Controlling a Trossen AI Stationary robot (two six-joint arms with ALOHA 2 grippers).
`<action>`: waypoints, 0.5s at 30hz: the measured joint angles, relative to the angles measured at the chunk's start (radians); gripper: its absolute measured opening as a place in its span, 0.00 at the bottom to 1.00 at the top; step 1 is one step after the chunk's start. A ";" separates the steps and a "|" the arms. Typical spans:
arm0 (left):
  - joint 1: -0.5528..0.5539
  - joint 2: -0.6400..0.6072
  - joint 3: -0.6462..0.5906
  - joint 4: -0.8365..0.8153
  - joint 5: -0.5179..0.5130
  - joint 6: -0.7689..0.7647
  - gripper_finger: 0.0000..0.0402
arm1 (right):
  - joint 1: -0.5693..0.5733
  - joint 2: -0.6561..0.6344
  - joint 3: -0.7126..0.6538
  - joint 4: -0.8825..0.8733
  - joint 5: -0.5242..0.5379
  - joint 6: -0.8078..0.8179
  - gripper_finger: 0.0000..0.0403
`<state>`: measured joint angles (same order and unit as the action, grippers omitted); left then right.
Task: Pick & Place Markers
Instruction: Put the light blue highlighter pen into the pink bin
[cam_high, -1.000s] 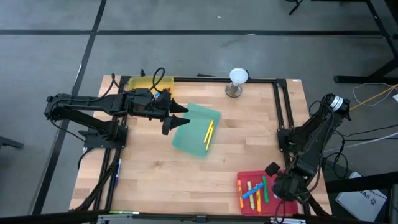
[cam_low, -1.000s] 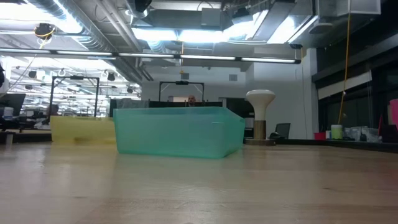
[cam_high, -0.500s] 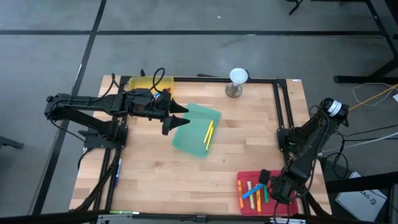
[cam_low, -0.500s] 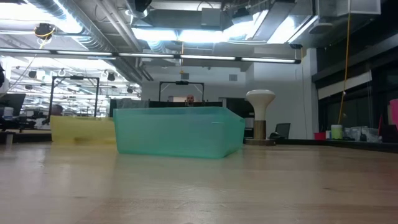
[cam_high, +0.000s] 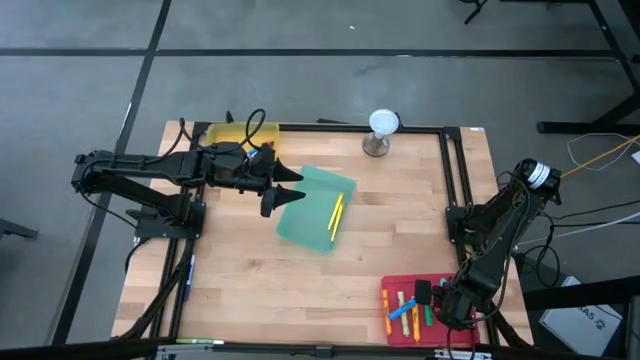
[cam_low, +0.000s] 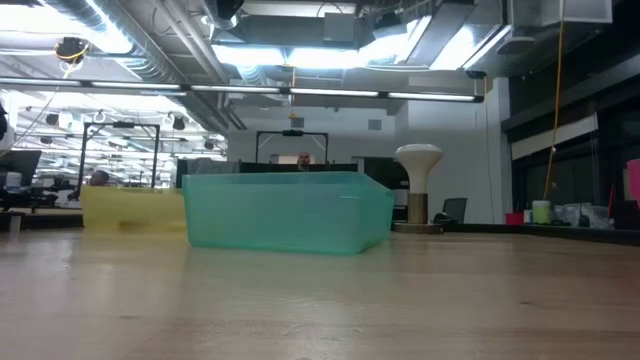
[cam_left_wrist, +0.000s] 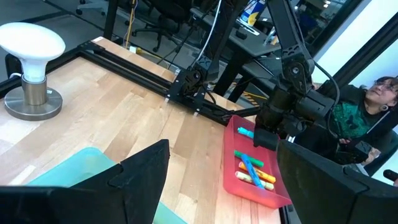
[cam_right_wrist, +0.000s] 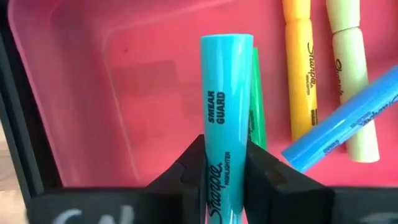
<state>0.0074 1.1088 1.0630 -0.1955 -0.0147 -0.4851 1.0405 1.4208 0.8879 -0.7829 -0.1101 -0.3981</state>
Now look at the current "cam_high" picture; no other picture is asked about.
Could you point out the thick yellow highlighter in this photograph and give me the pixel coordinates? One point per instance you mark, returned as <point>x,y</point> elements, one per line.
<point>416,325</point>

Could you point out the green translucent bin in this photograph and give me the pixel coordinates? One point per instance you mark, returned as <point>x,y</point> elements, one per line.
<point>310,215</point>

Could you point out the blue Expo marker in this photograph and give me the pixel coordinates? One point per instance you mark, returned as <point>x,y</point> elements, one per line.
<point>252,152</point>

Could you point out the blue capped white marker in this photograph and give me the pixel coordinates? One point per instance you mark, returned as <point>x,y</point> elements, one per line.
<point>190,277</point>

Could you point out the black front crossbar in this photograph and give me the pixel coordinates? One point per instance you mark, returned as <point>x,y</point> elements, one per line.
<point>100,350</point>

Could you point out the green capped white marker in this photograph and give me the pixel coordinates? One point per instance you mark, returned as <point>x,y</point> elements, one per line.
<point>200,341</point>

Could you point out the black floor foot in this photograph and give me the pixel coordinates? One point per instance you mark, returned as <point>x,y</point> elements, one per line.
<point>15,229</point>

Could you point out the orange Sharpie highlighter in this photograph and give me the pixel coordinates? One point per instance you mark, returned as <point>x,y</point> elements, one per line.
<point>387,312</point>

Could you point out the black desk base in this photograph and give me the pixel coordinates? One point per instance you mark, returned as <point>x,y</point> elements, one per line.
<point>565,127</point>

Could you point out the red translucent bin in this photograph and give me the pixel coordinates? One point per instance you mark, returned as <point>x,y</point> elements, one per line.
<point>395,280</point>

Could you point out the thick blue marker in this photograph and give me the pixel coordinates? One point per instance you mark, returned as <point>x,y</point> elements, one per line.
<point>402,310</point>

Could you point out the black aluminium table frame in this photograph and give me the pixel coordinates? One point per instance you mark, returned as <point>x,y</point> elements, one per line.
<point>325,128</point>

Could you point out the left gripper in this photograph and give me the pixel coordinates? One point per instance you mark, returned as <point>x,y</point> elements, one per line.
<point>230,167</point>

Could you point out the yellow translucent bin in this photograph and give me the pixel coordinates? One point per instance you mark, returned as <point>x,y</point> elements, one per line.
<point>225,134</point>

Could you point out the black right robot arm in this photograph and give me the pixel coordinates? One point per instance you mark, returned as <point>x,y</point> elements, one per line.
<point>500,220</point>

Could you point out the black chair base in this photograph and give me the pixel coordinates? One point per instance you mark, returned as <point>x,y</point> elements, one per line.
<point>474,11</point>

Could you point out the white cardboard box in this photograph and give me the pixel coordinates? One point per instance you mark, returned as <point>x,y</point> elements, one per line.
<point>580,325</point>

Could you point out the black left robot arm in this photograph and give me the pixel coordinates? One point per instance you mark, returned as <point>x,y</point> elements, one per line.
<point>135,167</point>

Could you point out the white-topped metal stand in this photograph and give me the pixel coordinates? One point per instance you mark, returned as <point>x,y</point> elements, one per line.
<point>384,121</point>

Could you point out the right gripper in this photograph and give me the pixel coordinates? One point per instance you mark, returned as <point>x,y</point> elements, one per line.
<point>450,307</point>

